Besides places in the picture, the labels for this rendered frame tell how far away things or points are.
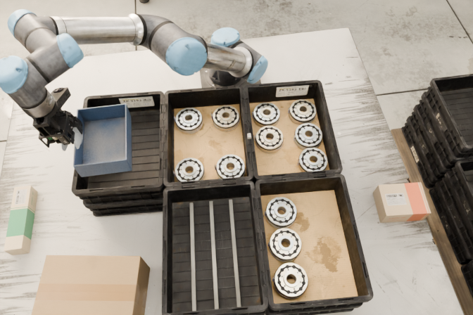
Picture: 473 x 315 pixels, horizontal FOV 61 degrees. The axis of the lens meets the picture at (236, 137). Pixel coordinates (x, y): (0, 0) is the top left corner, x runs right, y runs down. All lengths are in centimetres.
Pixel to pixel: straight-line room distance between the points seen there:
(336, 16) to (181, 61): 218
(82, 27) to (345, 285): 108
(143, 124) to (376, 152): 94
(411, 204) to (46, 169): 140
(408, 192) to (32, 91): 126
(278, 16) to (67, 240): 225
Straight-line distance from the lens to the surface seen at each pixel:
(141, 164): 152
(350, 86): 190
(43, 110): 108
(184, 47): 122
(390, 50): 312
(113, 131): 132
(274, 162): 148
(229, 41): 162
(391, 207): 156
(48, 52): 103
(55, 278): 142
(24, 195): 170
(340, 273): 138
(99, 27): 121
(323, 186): 143
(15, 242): 164
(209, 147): 151
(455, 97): 233
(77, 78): 201
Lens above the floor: 214
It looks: 59 degrees down
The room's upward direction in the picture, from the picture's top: 1 degrees counter-clockwise
